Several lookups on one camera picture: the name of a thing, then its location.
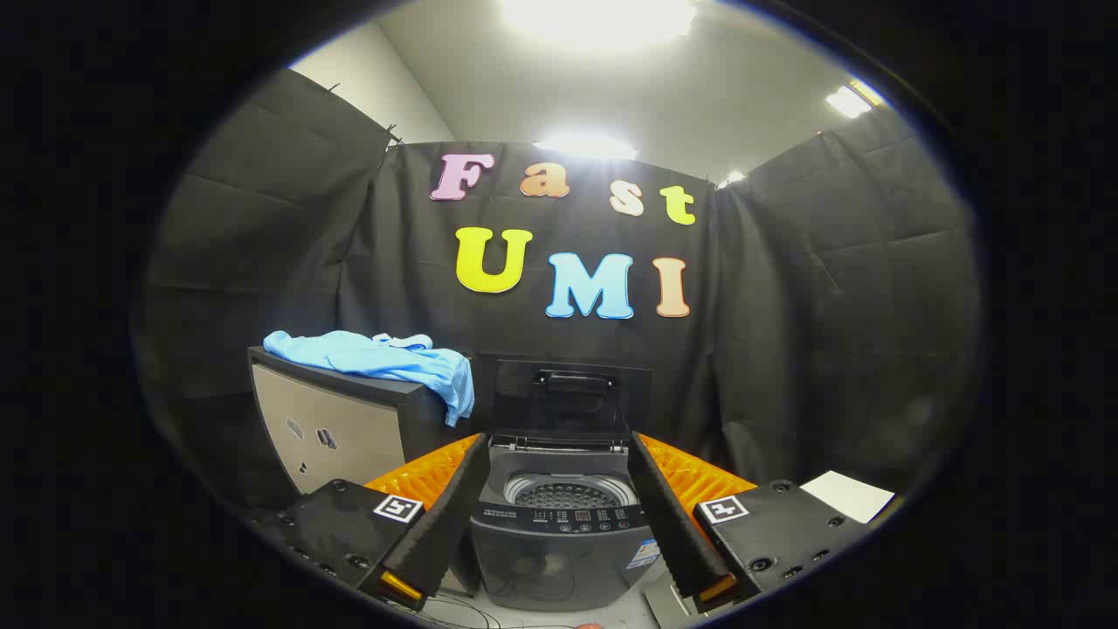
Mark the black cabinet with grey front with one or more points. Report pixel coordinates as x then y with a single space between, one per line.
332 428

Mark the ceiling light panel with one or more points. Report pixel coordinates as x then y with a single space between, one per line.
849 101
585 146

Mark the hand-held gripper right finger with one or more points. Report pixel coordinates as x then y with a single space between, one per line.
668 515

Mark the dark grey washing machine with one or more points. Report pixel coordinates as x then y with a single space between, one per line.
559 559

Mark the black backdrop cloth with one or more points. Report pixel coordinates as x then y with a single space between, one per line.
786 349

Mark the light blue polo shirt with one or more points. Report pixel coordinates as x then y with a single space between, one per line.
376 354

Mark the large bright ceiling light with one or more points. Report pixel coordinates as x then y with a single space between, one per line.
603 17

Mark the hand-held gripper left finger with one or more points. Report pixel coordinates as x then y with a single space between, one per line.
450 515

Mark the white paper sheet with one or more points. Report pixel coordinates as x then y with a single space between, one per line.
847 495

